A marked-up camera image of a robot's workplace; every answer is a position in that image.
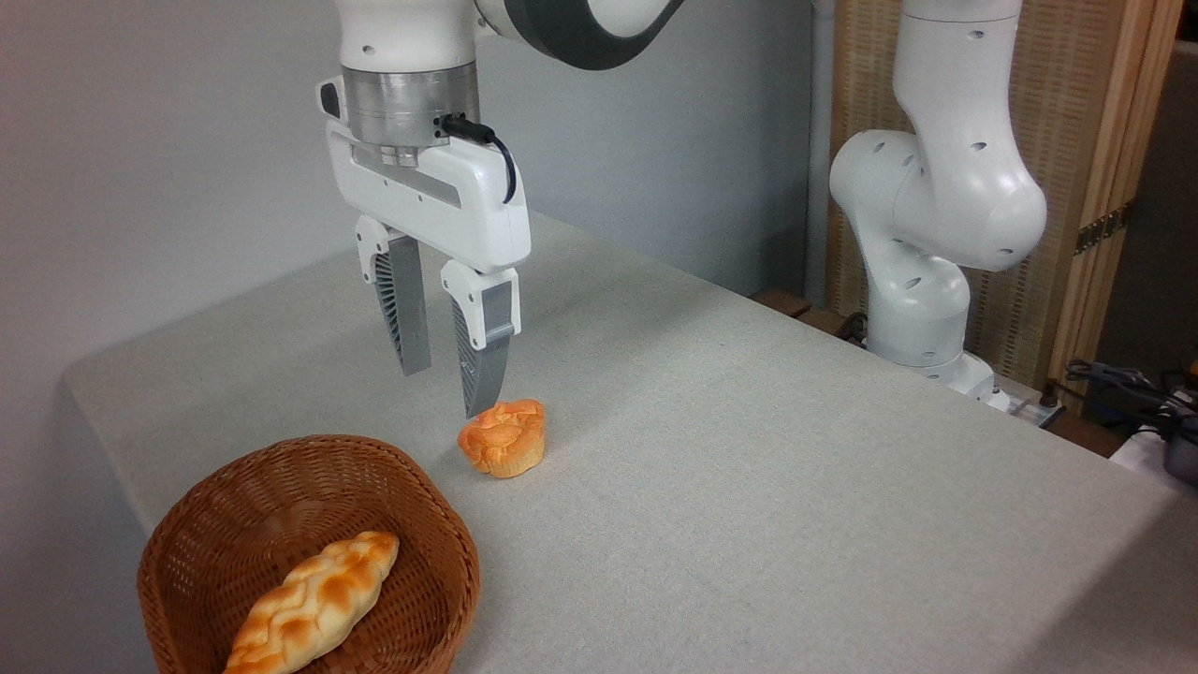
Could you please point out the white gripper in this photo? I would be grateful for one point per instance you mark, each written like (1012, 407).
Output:
(468, 201)

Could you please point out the round orange bread bun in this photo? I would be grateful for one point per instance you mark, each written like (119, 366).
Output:
(504, 440)

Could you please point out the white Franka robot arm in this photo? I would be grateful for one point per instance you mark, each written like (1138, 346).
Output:
(941, 187)

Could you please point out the brown wicker basket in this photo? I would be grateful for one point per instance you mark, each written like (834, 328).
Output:
(234, 505)

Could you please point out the braided bread loaf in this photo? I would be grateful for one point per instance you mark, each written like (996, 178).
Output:
(314, 599)

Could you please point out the grey tablecloth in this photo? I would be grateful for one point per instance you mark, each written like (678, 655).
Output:
(749, 468)

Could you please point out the brown wooden base board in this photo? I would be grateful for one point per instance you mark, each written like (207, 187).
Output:
(796, 307)

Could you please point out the wooden rattan folding screen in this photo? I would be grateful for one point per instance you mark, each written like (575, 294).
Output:
(1062, 94)

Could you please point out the metal screen hinge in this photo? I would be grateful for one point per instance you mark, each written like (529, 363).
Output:
(1103, 227)

